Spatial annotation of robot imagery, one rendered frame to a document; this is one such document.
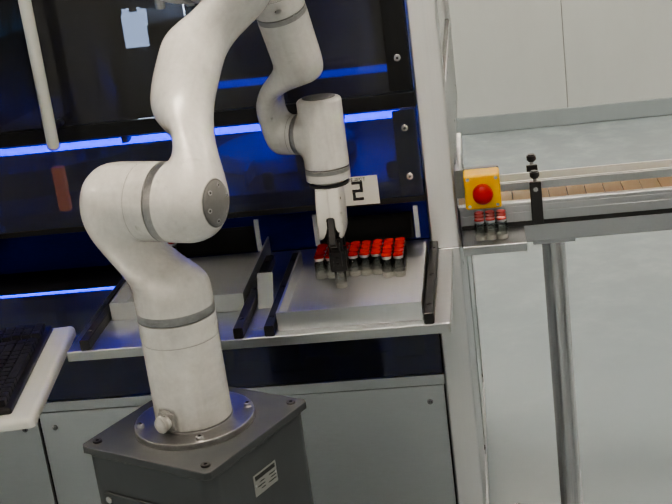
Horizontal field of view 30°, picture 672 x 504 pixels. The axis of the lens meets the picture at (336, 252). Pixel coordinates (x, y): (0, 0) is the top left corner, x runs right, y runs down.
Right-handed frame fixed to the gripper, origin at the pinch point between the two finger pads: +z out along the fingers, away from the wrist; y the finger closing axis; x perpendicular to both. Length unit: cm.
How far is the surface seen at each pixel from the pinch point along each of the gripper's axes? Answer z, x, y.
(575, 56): 55, 79, -479
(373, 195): -6.7, 6.1, -18.1
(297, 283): 5.8, -9.4, -4.2
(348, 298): 5.8, 1.7, 6.4
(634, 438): 94, 63, -98
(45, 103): -34, -55, -11
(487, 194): -5.8, 29.0, -14.7
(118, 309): 3.8, -42.2, 8.0
